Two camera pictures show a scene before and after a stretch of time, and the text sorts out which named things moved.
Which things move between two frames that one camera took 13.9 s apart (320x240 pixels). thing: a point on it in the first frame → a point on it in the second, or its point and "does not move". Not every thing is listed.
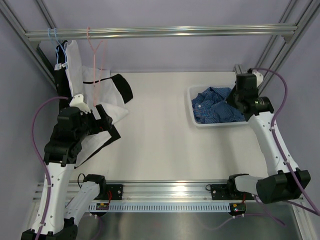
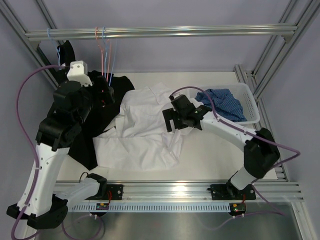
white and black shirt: [108, 90] → [139, 139]
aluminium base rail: [189, 191] does not move
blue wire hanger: [58, 66] → [105, 55]
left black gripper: [106, 120] → [107, 91]
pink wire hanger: [94, 50] → [96, 31]
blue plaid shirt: [210, 106] does not move
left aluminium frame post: [33, 48] does not move
